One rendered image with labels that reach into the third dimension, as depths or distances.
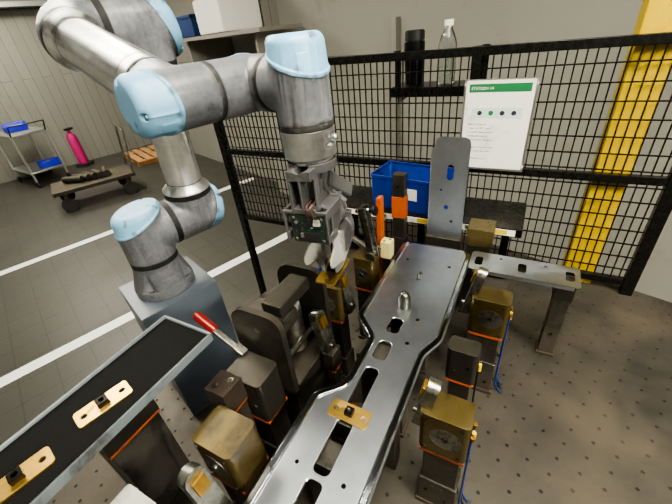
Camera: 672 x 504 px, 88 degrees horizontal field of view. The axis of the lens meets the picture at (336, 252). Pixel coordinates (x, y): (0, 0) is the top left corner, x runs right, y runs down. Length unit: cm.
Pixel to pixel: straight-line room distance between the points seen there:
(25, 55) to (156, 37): 726
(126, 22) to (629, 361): 155
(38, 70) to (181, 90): 764
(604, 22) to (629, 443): 190
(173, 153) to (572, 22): 210
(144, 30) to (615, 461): 140
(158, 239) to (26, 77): 723
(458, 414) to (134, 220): 79
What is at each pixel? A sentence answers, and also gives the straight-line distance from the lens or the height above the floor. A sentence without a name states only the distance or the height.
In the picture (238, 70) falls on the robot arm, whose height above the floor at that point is 161.
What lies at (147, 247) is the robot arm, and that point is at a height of 125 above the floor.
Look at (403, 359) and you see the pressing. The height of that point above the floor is 100.
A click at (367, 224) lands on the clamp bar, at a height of 117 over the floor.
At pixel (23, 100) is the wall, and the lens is 809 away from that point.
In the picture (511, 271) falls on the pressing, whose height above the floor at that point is 100.
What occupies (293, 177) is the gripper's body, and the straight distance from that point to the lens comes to 48.
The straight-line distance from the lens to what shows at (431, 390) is 68.
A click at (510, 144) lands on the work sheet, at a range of 141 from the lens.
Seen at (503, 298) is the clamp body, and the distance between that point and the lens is 96.
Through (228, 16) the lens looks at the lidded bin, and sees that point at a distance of 371.
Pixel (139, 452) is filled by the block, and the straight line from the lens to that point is 80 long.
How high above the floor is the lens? 164
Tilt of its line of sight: 33 degrees down
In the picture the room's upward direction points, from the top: 7 degrees counter-clockwise
